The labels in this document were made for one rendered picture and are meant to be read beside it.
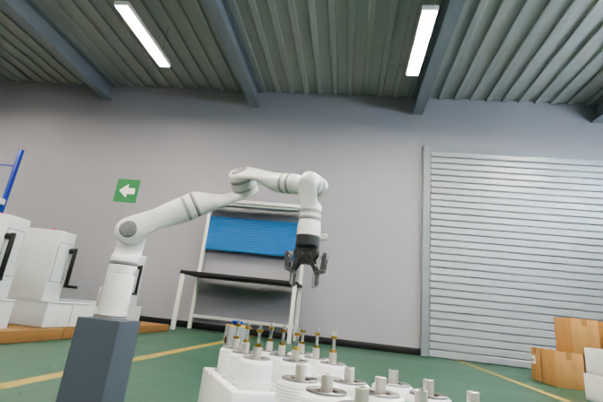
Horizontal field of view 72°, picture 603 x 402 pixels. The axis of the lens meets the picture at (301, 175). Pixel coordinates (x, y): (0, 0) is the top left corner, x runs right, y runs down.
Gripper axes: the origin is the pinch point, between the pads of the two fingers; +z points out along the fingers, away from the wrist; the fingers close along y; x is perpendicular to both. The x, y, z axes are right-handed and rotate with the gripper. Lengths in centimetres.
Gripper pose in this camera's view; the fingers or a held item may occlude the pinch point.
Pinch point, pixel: (303, 282)
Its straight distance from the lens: 128.6
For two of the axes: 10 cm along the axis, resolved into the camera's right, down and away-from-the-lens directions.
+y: 9.3, -0.1, -3.6
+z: -1.1, 9.4, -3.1
